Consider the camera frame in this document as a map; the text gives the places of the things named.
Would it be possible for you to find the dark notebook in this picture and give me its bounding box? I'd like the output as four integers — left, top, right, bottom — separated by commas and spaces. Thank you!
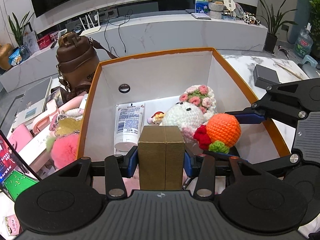
191, 12, 212, 20

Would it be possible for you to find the white marble TV cabinet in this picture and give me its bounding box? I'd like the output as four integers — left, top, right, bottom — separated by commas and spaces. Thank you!
0, 0, 268, 93

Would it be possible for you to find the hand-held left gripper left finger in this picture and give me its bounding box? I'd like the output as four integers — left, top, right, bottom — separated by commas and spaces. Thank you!
54, 147, 138, 198

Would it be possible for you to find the white router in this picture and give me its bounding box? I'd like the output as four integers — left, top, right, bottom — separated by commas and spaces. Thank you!
79, 10, 102, 34

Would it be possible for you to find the potted plant in black pot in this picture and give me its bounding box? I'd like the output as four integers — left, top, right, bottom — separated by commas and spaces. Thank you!
255, 0, 298, 54

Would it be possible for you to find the grey round seat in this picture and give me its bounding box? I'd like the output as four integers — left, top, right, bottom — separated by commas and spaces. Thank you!
299, 64, 320, 79

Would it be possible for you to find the white flat box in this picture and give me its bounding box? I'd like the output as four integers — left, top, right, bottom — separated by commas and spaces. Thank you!
19, 130, 58, 170

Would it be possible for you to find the grey ring binder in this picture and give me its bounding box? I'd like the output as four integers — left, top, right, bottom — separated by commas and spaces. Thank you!
15, 76, 53, 125

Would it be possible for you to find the teddy bear with picture board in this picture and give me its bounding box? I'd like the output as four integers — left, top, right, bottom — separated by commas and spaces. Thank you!
195, 0, 233, 14

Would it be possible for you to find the pink fluffy pompom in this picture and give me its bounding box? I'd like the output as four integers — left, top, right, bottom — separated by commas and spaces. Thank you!
46, 134, 80, 169

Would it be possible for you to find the orange storage box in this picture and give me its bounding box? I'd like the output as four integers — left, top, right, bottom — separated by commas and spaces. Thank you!
76, 47, 292, 180

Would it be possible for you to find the water jug with red label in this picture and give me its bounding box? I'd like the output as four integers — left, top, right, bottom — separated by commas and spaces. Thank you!
294, 22, 314, 58

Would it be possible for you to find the large white cream tube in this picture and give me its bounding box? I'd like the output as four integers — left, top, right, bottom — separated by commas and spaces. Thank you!
114, 102, 146, 152

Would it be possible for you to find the orange crochet tangerine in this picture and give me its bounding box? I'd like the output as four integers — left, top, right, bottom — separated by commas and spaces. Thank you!
194, 113, 242, 154

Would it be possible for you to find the tablet with lit screen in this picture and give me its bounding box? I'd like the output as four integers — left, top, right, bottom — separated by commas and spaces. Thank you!
0, 130, 39, 202

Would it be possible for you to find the red box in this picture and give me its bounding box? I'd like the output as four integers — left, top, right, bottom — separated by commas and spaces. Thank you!
37, 35, 52, 49

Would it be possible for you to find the gold bear keychain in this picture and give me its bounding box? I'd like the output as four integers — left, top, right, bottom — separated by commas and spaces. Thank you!
54, 117, 83, 138

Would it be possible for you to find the photo frame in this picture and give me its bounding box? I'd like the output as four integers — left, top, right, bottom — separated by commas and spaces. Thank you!
24, 30, 40, 53

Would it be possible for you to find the small red yellow toy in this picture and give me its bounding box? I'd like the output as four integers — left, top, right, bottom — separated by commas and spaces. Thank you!
147, 111, 165, 125

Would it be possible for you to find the wooden stick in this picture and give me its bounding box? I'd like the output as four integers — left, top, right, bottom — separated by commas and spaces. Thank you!
277, 64, 304, 79

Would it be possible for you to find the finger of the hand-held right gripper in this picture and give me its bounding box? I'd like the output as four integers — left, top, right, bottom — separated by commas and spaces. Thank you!
225, 78, 311, 130
203, 146, 302, 179

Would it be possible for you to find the white marble desktop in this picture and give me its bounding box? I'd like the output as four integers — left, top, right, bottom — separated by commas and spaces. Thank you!
217, 54, 320, 155

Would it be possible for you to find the black white checkered ornament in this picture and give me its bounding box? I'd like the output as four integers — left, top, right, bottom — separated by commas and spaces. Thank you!
243, 11, 262, 25

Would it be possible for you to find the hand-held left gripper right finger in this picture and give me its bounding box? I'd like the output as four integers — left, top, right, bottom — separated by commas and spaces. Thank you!
185, 150, 278, 198

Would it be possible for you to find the white woven basket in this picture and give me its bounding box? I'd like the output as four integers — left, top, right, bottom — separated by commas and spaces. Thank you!
208, 2, 224, 19

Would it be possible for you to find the decorated plate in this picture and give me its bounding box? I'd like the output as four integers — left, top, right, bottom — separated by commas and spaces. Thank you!
234, 2, 245, 20

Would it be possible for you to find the brown cardboard box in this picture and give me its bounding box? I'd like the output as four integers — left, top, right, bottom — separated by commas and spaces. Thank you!
137, 126, 186, 190

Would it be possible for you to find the brown water bottle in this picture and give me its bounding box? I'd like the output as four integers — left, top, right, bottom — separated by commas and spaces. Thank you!
55, 32, 118, 98

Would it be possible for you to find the round paper fan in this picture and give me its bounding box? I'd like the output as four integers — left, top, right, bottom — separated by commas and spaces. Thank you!
222, 0, 237, 14

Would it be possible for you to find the pink plastic holder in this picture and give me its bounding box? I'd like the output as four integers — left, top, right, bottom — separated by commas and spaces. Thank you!
32, 94, 88, 133

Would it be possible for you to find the blue plastic stool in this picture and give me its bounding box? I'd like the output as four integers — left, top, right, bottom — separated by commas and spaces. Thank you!
302, 55, 319, 67

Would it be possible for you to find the tall green plant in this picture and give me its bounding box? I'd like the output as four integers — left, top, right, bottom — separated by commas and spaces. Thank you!
307, 0, 320, 43

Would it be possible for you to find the white crochet doll with flowers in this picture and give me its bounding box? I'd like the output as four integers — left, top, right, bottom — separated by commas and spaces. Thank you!
161, 84, 217, 144

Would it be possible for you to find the pink printed card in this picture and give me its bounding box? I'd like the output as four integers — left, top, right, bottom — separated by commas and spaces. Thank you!
2, 215, 20, 237

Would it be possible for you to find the grey flat box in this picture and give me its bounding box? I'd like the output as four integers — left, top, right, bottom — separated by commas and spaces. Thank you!
253, 64, 280, 88

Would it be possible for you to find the black cable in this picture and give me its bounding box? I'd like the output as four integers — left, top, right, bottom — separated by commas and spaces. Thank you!
104, 9, 134, 54

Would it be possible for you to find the slim leafy potted plant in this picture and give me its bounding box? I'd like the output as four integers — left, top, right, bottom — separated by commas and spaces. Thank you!
7, 11, 35, 48

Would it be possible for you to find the pink case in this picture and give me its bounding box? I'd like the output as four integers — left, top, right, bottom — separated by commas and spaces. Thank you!
7, 124, 34, 153

